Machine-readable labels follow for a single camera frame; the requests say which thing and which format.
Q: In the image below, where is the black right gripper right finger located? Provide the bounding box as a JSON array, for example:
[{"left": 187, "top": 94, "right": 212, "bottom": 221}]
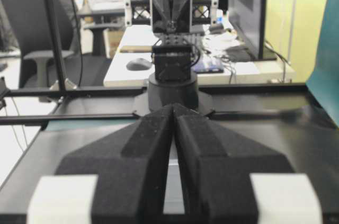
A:
[{"left": 173, "top": 104, "right": 323, "bottom": 223}]

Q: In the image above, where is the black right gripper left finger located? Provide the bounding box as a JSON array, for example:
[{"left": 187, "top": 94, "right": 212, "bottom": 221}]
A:
[{"left": 26, "top": 105, "right": 173, "bottom": 223}]

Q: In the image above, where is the white black teleop gripper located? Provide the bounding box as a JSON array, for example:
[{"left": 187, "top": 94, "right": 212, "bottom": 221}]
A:
[{"left": 123, "top": 0, "right": 219, "bottom": 33}]

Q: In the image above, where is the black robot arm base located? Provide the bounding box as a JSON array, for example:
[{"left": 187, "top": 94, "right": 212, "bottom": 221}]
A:
[{"left": 133, "top": 34, "right": 215, "bottom": 117}]

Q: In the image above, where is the grey computer mouse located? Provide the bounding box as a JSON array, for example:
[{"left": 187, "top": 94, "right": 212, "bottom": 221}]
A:
[{"left": 126, "top": 58, "right": 152, "bottom": 71}]

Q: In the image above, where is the blue booklet on desk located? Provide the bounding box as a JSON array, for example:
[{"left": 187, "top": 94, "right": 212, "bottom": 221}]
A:
[{"left": 192, "top": 56, "right": 224, "bottom": 74}]

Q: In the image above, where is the black computer monitor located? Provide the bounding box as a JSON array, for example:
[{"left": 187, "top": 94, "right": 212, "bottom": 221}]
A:
[{"left": 228, "top": 0, "right": 276, "bottom": 61}]

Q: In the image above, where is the teal backdrop panel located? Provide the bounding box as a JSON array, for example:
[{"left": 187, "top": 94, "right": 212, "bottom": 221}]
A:
[{"left": 306, "top": 0, "right": 338, "bottom": 125}]

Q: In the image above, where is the black office chair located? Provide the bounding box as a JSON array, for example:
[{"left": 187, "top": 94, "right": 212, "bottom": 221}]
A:
[{"left": 1, "top": 0, "right": 111, "bottom": 88}]

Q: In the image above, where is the black vertical frame pole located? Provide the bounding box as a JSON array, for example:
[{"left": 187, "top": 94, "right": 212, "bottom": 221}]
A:
[{"left": 44, "top": 0, "right": 66, "bottom": 92}]

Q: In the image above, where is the black horizontal frame rail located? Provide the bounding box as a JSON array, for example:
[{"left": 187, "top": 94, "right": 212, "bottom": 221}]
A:
[{"left": 1, "top": 114, "right": 138, "bottom": 126}]

